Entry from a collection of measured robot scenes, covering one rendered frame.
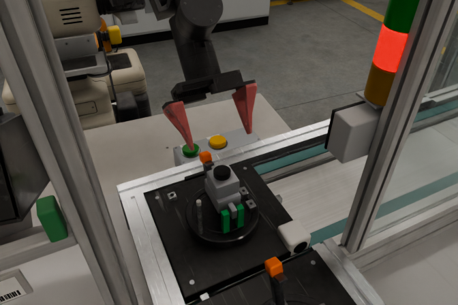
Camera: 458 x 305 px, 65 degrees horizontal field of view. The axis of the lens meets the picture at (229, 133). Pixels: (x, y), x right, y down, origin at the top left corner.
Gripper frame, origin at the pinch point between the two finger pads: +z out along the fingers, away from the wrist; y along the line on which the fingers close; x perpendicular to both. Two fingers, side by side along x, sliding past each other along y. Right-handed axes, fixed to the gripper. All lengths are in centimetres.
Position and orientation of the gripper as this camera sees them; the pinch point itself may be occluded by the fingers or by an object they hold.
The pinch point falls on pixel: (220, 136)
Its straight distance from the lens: 56.4
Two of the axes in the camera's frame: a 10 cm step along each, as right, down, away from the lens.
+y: 9.1, -2.6, 3.2
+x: -3.1, 0.9, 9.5
